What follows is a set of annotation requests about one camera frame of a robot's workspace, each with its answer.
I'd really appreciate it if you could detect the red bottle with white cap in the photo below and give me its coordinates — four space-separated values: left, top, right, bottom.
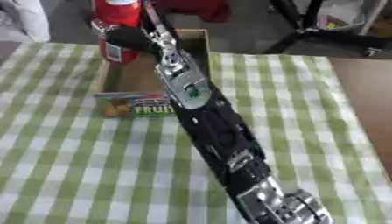
93 0 144 64

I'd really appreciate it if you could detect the red object on floor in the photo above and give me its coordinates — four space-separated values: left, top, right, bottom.
156 0 232 24

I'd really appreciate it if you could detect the white bag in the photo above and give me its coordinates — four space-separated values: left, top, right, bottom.
0 0 54 44

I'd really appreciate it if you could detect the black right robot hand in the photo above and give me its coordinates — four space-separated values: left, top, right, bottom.
88 0 179 57

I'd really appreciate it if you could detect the tan cardboard box, printed front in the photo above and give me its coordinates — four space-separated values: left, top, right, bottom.
90 28 214 118

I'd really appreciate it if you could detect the black tripod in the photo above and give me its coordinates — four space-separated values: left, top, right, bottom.
262 0 392 58

